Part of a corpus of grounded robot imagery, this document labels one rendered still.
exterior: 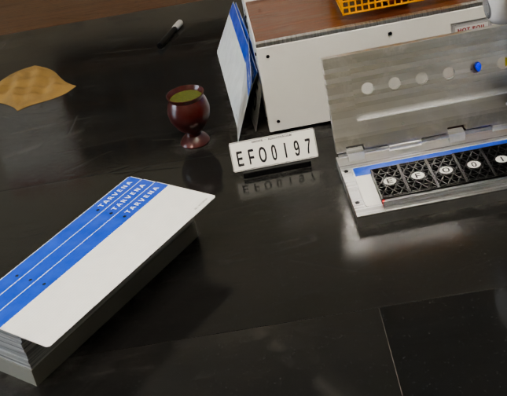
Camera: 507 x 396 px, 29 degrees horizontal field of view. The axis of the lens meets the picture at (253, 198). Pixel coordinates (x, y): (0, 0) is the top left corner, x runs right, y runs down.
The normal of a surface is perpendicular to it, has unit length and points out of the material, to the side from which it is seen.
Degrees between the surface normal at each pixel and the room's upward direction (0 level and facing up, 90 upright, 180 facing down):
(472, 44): 76
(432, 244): 0
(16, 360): 90
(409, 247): 0
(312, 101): 90
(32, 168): 0
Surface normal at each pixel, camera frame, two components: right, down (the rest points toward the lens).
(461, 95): 0.06, 0.31
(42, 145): -0.15, -0.83
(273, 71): 0.10, 0.52
